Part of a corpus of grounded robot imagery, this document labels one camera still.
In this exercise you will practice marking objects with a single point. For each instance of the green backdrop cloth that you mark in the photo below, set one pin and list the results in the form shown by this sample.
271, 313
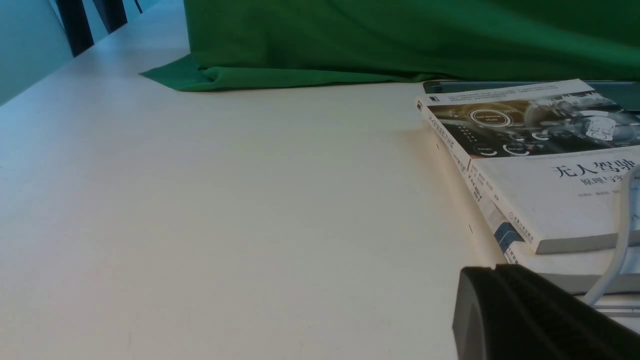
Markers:
270, 44

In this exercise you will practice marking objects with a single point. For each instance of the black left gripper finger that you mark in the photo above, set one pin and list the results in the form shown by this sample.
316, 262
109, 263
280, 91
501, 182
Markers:
512, 313

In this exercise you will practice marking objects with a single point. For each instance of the white middle book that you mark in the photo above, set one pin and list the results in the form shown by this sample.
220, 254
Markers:
565, 262

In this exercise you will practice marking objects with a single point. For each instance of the dark chair legs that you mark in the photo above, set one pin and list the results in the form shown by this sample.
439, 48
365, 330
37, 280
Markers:
86, 22

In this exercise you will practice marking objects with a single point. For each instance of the white self-driving book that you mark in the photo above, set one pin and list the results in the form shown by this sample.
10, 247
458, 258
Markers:
567, 116

